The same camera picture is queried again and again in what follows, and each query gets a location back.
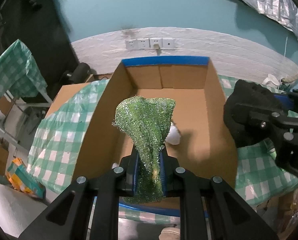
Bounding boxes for black cloth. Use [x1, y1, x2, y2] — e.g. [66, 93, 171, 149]
[223, 80, 288, 148]

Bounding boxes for white cloth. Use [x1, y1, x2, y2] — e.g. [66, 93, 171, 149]
[165, 122, 181, 145]

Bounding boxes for green sparkly mesh cloth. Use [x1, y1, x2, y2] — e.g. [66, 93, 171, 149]
[112, 96, 176, 204]

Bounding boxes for grey sock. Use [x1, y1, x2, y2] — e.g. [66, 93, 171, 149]
[111, 163, 119, 169]

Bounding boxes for cardboard box blue edges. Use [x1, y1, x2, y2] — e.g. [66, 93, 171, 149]
[71, 55, 239, 217]

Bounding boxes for white shoe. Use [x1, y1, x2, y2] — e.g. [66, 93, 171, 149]
[159, 227, 180, 240]

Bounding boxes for black cylinder object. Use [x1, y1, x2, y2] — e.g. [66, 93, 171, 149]
[65, 62, 90, 84]

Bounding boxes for orange teal package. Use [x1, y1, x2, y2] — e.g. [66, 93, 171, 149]
[6, 158, 45, 199]

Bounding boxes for beige power plug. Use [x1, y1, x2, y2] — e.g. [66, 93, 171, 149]
[153, 44, 160, 50]

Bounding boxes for checkered cloth on rack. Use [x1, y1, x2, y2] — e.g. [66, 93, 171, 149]
[0, 40, 47, 98]

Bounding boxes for white wall socket strip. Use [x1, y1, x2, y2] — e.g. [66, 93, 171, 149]
[125, 37, 176, 50]

